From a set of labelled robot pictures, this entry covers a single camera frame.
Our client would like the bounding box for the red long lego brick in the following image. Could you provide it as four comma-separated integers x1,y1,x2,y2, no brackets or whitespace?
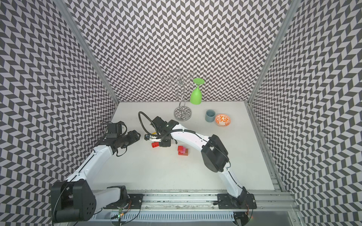
178,149,189,156
151,142,159,148

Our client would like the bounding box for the red long lego brick front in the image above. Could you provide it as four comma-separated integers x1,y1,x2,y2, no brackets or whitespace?
178,149,189,156

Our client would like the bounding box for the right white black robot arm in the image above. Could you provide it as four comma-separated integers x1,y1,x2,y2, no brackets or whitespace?
151,116,248,202

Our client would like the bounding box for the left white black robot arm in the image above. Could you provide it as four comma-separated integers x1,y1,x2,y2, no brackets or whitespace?
51,130,140,224

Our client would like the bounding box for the green plastic wine glass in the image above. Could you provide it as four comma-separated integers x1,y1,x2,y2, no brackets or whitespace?
190,78,205,105

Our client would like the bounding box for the grey blue cup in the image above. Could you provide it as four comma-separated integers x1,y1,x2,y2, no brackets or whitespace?
205,109,216,122

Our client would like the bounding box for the chrome mug tree stand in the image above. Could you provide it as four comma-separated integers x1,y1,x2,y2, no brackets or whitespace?
163,69,193,121

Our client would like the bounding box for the orange patterned small bowl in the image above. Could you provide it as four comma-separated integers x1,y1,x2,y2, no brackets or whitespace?
215,114,231,127

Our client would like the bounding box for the white vent grille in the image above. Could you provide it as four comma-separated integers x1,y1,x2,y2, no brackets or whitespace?
93,212,235,222

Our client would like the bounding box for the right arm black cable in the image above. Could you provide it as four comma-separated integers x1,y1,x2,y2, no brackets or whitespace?
138,111,156,137

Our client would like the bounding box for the aluminium front rail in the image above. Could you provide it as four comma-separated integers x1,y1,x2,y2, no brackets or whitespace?
63,190,299,212

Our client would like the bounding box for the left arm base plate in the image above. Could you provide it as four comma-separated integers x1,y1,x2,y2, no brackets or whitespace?
104,194,144,210

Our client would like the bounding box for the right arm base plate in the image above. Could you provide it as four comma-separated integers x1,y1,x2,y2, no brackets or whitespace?
217,193,257,210

